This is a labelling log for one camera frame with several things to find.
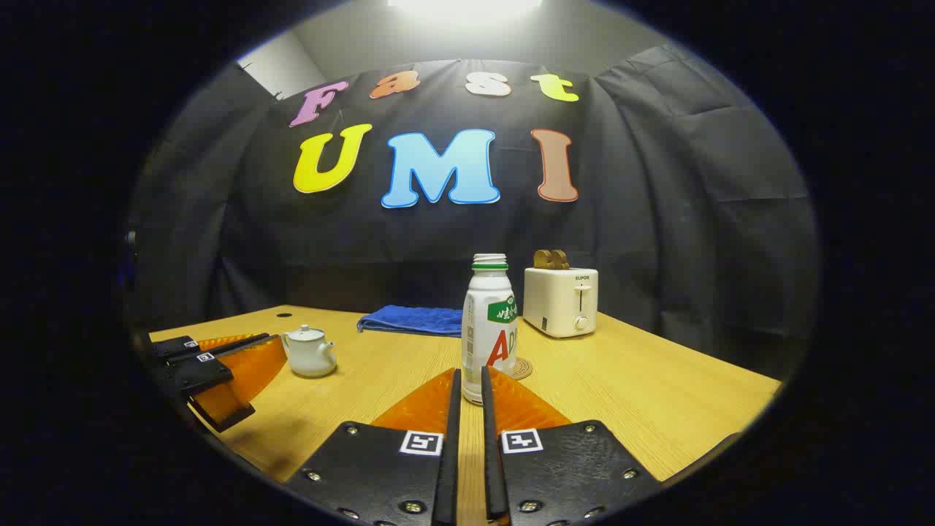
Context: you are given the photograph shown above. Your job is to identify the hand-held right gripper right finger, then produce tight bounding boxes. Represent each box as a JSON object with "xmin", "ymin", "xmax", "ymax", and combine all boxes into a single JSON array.
[{"xmin": 480, "ymin": 365, "xmax": 663, "ymax": 526}]

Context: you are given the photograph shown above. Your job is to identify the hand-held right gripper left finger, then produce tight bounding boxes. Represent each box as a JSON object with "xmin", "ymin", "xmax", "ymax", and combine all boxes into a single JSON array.
[{"xmin": 283, "ymin": 367, "xmax": 462, "ymax": 526}]

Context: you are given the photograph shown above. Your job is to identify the white ceramic teacup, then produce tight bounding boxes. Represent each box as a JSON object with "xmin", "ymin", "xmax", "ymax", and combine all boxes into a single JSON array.
[{"xmin": 281, "ymin": 325, "xmax": 338, "ymax": 378}]

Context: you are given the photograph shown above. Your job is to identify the white plastic water bottle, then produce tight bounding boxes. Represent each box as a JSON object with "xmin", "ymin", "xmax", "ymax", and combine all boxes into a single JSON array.
[{"xmin": 462, "ymin": 254, "xmax": 519, "ymax": 405}]

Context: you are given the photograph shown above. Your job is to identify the blue folded towel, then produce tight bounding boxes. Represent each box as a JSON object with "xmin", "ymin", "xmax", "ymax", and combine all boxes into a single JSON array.
[{"xmin": 356, "ymin": 305, "xmax": 465, "ymax": 338}]

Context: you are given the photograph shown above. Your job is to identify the cream toaster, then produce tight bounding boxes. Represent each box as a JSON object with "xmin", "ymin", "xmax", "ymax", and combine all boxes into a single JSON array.
[{"xmin": 523, "ymin": 267, "xmax": 599, "ymax": 338}]

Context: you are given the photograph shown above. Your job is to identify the black backdrop cloth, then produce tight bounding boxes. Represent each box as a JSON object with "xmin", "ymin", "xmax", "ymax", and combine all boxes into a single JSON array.
[{"xmin": 128, "ymin": 45, "xmax": 819, "ymax": 381}]

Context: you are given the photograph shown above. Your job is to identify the ceiling light panel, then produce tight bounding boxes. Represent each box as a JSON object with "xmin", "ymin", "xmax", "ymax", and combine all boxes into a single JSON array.
[{"xmin": 387, "ymin": 0, "xmax": 545, "ymax": 17}]

